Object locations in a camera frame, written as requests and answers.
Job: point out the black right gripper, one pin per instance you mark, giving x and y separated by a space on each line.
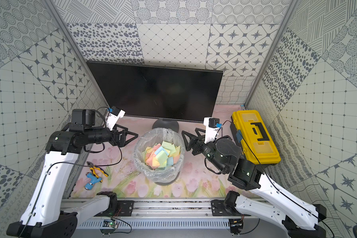
201 143

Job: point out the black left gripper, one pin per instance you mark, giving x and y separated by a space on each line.
118 136

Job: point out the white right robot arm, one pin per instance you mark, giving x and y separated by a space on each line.
283 209

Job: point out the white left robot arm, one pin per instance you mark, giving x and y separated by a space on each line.
43 218

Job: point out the pile of discarded sticky notes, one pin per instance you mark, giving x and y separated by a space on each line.
161 155

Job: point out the black monitor with grey stand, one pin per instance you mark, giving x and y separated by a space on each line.
178 94

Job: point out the mesh bin with plastic liner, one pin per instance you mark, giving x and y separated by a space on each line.
159 176

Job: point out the blue plastic tool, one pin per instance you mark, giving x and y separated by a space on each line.
93 180

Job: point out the yellow black toolbox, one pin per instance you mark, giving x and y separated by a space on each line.
251 134

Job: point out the left circuit board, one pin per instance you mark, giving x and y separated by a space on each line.
109 227

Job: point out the circuit board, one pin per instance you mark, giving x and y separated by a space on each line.
236 226
109 227

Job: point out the right circuit board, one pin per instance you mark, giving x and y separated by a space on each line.
236 226

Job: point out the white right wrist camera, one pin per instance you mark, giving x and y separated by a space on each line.
212 127

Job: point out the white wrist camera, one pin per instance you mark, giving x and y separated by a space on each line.
212 127
114 114

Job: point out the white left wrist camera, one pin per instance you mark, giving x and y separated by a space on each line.
114 114

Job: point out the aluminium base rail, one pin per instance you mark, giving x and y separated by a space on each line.
166 213

